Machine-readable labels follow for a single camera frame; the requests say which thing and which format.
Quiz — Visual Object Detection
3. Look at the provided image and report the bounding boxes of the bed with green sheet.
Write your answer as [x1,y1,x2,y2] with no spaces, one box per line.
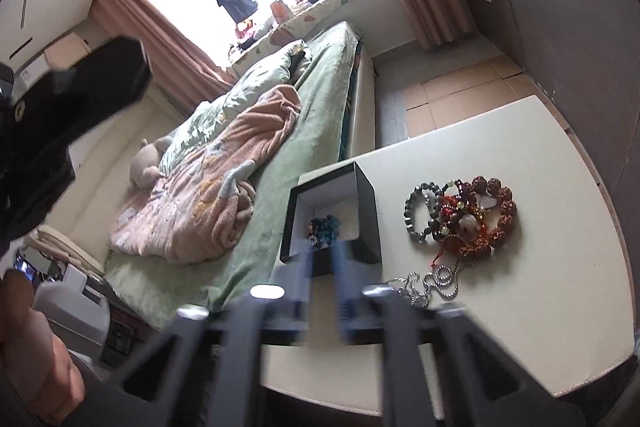
[37,21,377,333]

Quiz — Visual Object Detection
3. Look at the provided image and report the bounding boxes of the light green pillow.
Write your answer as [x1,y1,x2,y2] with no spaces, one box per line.
[160,39,314,174]

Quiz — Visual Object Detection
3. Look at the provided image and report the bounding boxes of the black jewelry box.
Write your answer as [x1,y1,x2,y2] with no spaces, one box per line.
[280,161,383,280]

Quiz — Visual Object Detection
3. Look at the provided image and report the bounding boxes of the beige plush toy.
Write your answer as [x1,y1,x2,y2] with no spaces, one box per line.
[129,138,174,188]

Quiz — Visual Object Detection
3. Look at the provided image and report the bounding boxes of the person's left forearm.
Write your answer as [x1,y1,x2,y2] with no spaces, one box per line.
[0,271,87,425]

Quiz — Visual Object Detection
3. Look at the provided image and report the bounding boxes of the white square table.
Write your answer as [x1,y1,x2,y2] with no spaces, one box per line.
[260,94,640,423]

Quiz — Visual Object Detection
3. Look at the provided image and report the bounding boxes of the pile of colourful toys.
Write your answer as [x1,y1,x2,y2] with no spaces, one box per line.
[234,18,277,54]

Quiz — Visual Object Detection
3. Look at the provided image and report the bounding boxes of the silver chain necklace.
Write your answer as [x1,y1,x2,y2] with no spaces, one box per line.
[387,259,481,308]

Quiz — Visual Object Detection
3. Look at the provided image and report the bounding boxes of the dark grey bead bracelet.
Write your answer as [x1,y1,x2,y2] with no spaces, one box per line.
[404,181,443,244]

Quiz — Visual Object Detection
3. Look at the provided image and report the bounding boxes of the large brown bead bracelet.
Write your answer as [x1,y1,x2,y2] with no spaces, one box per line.
[447,176,519,258]

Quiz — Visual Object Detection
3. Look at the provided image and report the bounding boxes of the red bead bracelet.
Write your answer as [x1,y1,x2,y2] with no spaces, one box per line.
[431,187,487,269]

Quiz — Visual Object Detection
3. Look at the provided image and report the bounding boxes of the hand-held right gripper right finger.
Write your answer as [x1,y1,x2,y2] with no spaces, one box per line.
[330,239,588,427]

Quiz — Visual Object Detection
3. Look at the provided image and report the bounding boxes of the flattened cardboard sheets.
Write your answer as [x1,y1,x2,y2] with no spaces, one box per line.
[402,54,540,140]

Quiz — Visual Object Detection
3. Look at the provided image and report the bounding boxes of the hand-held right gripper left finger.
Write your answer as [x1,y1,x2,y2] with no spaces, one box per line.
[86,239,321,427]

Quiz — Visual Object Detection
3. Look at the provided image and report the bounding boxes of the printed windowsill cushion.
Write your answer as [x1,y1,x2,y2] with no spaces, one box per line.
[227,0,389,72]

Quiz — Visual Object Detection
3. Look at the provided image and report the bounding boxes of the pink fleece blanket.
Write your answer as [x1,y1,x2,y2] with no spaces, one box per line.
[107,84,303,265]

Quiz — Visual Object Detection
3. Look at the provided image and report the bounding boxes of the blue bead bracelet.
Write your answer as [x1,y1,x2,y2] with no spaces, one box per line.
[310,216,342,249]

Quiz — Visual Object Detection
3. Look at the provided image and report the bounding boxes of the white plastic object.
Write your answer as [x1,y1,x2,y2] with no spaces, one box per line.
[34,267,112,360]

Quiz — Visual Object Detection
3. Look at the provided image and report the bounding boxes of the black bead bracelet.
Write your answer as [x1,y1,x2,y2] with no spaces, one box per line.
[424,179,458,242]

